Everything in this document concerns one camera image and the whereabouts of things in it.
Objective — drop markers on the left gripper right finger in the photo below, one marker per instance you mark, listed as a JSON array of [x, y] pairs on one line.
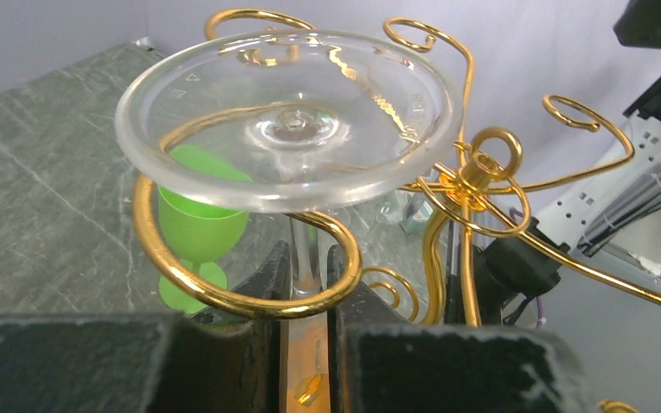
[[380, 362]]

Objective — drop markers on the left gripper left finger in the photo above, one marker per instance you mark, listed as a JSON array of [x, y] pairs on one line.
[[211, 361]]

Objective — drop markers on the green plastic wine glass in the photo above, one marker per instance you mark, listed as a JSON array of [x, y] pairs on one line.
[[199, 234]]

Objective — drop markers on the small white teal box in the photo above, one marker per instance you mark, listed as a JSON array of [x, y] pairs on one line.
[[416, 214]]

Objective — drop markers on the gold wire wine glass rack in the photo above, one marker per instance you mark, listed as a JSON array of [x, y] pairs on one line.
[[474, 184]]

